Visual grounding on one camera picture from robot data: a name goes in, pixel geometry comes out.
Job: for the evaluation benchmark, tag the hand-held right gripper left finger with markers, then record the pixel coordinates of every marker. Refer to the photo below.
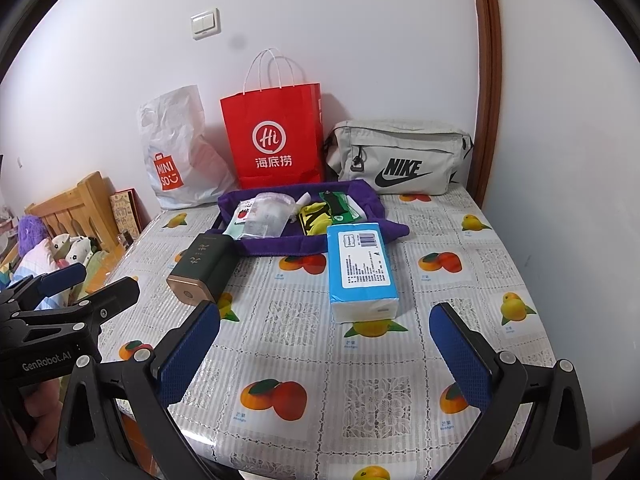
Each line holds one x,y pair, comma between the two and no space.
187,355

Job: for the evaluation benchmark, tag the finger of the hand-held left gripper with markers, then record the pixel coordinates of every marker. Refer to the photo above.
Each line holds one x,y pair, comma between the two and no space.
62,275
110,292

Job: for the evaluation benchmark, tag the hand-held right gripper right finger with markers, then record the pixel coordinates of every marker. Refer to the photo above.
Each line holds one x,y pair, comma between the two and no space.
460,355

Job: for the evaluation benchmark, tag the light green cloth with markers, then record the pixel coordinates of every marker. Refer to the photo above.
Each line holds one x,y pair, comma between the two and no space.
234,230

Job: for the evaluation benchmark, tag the purple fabric tray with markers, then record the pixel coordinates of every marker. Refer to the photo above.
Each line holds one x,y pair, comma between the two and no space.
280,246

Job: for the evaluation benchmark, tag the tomato print sachet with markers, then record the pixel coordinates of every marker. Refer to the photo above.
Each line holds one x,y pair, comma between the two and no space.
245,211

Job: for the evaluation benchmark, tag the clear plastic bag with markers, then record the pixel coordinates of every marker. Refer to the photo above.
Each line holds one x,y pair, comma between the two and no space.
272,212

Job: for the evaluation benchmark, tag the green wet wipe packet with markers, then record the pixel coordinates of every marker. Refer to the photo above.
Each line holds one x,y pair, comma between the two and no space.
352,207

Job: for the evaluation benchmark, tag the yellow pouch with black stripes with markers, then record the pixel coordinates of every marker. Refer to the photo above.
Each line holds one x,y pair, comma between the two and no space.
315,222

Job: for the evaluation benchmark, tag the small white bottle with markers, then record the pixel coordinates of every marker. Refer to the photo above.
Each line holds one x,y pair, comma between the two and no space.
303,203

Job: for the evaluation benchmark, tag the person's left hand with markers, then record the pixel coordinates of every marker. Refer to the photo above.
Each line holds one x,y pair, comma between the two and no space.
40,410

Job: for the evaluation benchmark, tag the white spotted plush toy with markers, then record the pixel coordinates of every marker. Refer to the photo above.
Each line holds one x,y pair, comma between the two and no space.
72,249

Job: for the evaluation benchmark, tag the colourful bedding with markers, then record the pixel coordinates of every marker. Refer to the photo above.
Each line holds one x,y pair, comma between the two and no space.
27,265

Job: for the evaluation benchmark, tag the purple fluffy toy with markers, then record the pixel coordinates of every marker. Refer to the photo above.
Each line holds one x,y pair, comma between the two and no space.
31,232

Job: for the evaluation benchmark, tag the wooden bed headboard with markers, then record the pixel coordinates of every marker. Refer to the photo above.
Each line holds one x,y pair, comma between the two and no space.
75,205

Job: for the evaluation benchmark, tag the fruit print tablecloth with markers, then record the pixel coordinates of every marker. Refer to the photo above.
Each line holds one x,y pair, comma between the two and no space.
380,375

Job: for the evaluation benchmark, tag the dark green tin box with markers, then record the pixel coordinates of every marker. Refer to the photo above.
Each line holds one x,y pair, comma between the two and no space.
202,265

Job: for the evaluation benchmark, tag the blue tissue pack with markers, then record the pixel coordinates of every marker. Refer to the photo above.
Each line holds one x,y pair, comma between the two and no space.
362,270

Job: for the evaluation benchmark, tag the white plastic shopping bag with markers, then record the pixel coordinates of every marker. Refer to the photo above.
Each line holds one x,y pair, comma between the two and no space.
175,150

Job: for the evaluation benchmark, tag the grey waist bag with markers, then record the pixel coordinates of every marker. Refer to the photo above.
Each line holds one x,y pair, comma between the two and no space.
400,160

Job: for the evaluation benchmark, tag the red paper shopping bag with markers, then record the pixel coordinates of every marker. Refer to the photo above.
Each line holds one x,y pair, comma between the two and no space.
272,140

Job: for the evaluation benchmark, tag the white wall light switch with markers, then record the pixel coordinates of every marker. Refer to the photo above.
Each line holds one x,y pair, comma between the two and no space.
205,23

